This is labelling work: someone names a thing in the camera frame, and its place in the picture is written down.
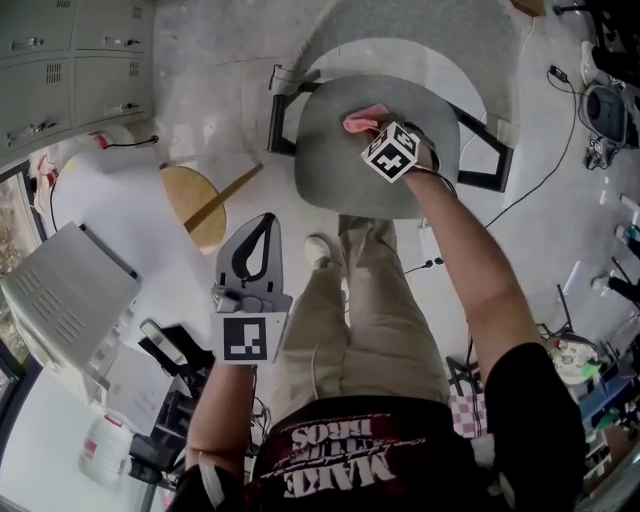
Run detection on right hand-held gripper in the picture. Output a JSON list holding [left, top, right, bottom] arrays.
[[360, 120, 442, 185]]

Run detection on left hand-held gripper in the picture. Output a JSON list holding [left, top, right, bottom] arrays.
[[209, 212, 294, 366]]

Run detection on pink wiping cloth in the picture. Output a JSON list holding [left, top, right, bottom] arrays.
[[341, 102, 392, 136]]

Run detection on grey chair seat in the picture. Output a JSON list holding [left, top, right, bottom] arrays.
[[293, 74, 462, 222]]

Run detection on grey armchair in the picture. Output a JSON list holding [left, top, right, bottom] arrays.
[[266, 0, 524, 222]]

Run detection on person's left forearm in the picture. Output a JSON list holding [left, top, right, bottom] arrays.
[[184, 361, 260, 482]]

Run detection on person's right forearm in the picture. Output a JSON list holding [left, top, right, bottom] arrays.
[[401, 166, 545, 382]]

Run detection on person's white shoe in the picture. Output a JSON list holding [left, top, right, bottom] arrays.
[[304, 234, 335, 270]]

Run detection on round wooden stool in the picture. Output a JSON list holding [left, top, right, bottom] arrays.
[[158, 161, 266, 257]]

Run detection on black flat pad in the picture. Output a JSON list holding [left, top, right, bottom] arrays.
[[136, 323, 217, 377]]

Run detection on black smartphone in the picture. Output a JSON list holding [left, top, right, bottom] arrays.
[[138, 318, 188, 367]]

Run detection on person's beige trousers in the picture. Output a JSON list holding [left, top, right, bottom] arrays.
[[268, 213, 452, 407]]

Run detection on white toaster oven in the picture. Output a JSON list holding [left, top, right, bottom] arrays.
[[0, 220, 144, 372]]

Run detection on wooden floor step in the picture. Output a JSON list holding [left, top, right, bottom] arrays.
[[508, 0, 547, 17]]

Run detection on round grey device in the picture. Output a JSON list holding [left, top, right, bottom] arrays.
[[578, 83, 630, 150]]

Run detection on person's black printed t-shirt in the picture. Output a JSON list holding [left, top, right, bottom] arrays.
[[168, 341, 587, 512]]

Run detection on white plastic canister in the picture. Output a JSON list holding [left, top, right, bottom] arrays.
[[76, 413, 135, 490]]

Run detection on pink checkered cloth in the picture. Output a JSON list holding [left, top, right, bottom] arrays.
[[446, 391, 490, 440]]

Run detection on grey metal locker cabinet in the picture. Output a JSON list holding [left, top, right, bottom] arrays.
[[0, 0, 157, 162]]

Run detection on floral patterned hat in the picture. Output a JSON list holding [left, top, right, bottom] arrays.
[[546, 334, 602, 385]]

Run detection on long black cable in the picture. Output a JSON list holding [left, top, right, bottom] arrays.
[[483, 73, 580, 230]]

